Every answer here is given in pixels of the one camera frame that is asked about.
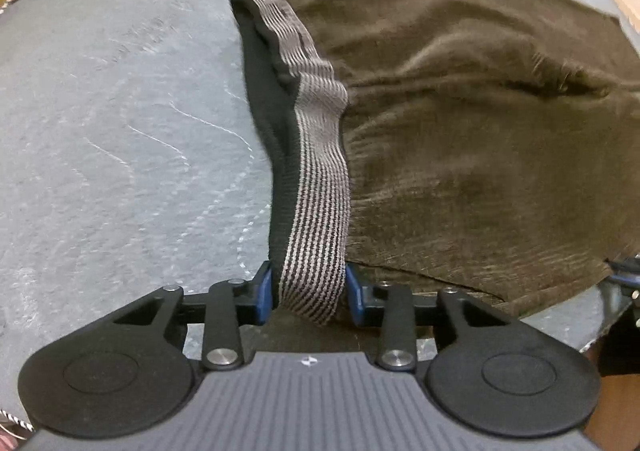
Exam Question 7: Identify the brown corduroy pants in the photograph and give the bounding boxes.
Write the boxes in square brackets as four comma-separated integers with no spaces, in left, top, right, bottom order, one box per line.
[230,0,639,323]

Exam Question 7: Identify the grey quilted bed cover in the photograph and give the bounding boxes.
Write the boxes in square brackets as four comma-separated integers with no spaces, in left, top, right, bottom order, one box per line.
[1,0,618,417]

